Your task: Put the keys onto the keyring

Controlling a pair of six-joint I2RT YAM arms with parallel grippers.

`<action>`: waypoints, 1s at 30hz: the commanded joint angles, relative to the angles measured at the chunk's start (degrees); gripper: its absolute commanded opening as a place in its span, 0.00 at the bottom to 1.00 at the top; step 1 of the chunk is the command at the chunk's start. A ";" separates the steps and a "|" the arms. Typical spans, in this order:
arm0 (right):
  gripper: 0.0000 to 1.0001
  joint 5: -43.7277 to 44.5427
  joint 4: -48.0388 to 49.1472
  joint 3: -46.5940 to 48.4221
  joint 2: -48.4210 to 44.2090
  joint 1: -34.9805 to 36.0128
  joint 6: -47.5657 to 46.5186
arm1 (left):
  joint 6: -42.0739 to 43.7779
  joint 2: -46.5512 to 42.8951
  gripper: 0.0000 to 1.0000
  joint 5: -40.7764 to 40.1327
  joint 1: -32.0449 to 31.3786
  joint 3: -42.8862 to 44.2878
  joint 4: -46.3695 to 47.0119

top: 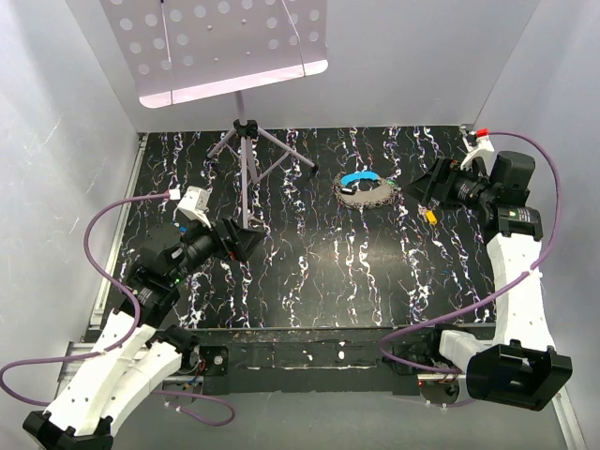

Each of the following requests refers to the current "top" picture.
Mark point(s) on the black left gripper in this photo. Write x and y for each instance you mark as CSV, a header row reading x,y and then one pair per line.
x,y
241,244

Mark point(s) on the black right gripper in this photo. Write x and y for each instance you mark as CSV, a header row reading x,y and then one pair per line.
x,y
447,171

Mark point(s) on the yellow capped key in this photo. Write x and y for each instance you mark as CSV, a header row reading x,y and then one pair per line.
x,y
428,215

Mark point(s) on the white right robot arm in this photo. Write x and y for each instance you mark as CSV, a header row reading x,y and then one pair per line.
x,y
521,366

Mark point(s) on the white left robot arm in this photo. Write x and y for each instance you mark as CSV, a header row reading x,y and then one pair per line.
x,y
132,355

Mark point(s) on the white perforated music stand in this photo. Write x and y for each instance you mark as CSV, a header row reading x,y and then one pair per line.
x,y
182,51

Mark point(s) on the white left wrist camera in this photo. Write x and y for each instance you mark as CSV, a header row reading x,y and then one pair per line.
x,y
193,205

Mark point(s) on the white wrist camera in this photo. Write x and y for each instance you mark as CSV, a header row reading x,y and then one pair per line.
x,y
193,205
478,145

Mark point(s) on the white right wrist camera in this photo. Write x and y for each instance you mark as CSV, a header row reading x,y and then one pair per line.
x,y
478,145

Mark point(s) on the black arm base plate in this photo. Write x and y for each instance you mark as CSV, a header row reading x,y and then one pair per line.
x,y
316,360

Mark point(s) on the aluminium rail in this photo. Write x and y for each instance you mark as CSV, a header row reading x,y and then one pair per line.
x,y
568,422

